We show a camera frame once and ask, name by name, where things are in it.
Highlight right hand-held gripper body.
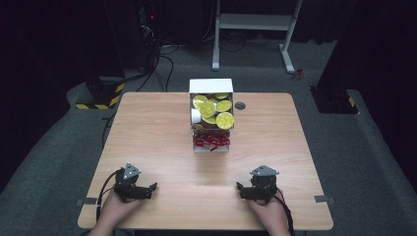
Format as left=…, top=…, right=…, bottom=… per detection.
left=243, top=164, right=280, bottom=202

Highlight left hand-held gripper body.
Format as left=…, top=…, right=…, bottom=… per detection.
left=113, top=162, right=149, bottom=202

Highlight person's left hand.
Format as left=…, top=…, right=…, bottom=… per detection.
left=96, top=190, right=144, bottom=230

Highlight person's right hand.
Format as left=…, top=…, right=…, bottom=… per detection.
left=248, top=190, right=289, bottom=232

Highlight grey tape strip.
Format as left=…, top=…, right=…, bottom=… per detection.
left=76, top=197, right=98, bottom=207
left=314, top=195, right=336, bottom=205

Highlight pile of yellow-lidded capsules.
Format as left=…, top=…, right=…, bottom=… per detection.
left=191, top=92, right=236, bottom=131

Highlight white capsule cup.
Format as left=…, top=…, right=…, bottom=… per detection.
left=191, top=107, right=202, bottom=125

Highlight black yellow striped stand base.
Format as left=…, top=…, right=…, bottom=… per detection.
left=75, top=76, right=126, bottom=111

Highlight white two-tier organizer box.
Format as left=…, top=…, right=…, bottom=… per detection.
left=188, top=78, right=235, bottom=154

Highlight dark equipment rack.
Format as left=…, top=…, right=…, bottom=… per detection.
left=136, top=0, right=162, bottom=71

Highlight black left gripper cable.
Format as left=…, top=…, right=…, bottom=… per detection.
left=95, top=168, right=126, bottom=221

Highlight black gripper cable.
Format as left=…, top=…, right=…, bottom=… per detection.
left=95, top=168, right=126, bottom=221
left=275, top=187, right=297, bottom=236

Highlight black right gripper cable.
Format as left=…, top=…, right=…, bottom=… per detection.
left=275, top=187, right=297, bottom=236

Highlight black cable beside table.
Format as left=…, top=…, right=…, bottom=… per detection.
left=100, top=110, right=118, bottom=150

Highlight black floor cables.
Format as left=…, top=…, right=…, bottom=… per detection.
left=135, top=42, right=180, bottom=93

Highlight white metal stand frame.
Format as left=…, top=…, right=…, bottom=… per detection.
left=210, top=0, right=305, bottom=75

